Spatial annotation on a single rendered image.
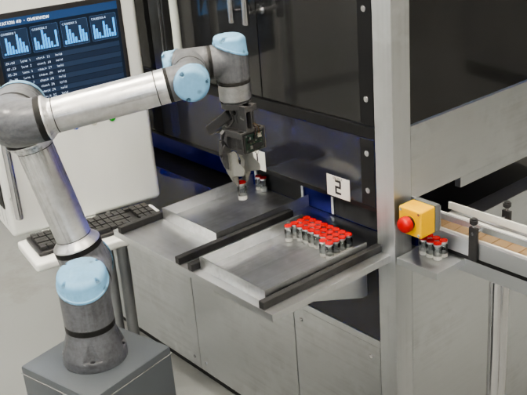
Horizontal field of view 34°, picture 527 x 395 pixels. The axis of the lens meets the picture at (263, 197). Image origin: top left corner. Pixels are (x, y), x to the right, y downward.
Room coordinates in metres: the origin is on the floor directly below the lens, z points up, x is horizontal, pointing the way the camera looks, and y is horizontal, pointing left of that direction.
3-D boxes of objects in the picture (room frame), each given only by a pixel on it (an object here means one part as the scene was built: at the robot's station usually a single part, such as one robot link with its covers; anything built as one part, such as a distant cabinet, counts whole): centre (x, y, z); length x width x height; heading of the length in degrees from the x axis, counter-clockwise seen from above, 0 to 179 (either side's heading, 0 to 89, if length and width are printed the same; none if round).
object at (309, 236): (2.05, -0.13, 0.90); 0.18 x 0.02 x 0.05; 38
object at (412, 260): (1.95, -0.42, 0.87); 0.14 x 0.13 x 0.02; 128
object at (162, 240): (2.14, 0.03, 0.87); 0.70 x 0.48 x 0.02; 38
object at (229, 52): (1.93, 0.05, 1.43); 0.09 x 0.08 x 0.11; 96
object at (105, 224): (2.44, 0.52, 0.82); 0.40 x 0.14 x 0.02; 119
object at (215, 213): (2.32, 0.08, 0.90); 0.34 x 0.26 x 0.04; 128
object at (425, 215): (1.93, -0.38, 0.99); 0.08 x 0.07 x 0.07; 128
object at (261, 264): (1.98, -0.04, 0.90); 0.34 x 0.26 x 0.04; 128
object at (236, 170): (1.91, 0.06, 1.17); 0.06 x 0.03 x 0.09; 39
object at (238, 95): (1.93, 0.04, 1.35); 0.08 x 0.08 x 0.05
